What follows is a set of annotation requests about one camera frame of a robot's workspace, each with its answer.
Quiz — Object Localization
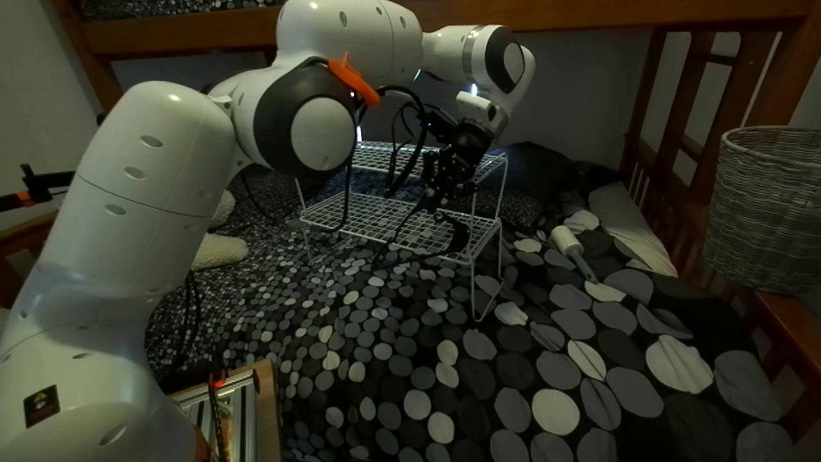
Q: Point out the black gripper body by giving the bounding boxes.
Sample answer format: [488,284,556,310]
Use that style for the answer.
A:
[423,126,495,180]

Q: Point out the black coat hanger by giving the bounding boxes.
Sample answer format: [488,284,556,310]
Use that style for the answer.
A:
[367,203,473,269]

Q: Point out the black pillow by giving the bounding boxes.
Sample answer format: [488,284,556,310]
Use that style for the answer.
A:
[499,139,599,228]

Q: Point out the white lint roller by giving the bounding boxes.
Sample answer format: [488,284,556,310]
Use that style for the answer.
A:
[547,223,602,284]

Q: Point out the black grey spotted duvet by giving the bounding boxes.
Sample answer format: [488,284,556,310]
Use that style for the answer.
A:
[140,163,821,462]

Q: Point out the white pillow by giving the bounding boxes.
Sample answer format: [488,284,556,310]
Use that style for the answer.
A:
[588,180,683,284]

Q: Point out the cream fleece blanket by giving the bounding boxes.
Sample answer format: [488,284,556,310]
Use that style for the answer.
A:
[186,189,253,272]

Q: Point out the grey wicker laundry basket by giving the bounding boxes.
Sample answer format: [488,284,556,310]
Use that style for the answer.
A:
[701,123,821,299]

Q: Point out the black orange clamp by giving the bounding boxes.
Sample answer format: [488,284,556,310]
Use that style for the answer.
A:
[0,163,76,213]

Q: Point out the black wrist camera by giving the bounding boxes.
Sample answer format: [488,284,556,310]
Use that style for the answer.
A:
[414,104,470,139]

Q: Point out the white two-tier wire rack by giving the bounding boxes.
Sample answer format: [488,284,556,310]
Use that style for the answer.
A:
[291,139,513,326]

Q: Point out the wooden bunk bed frame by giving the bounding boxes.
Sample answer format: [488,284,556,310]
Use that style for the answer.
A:
[45,0,821,448]

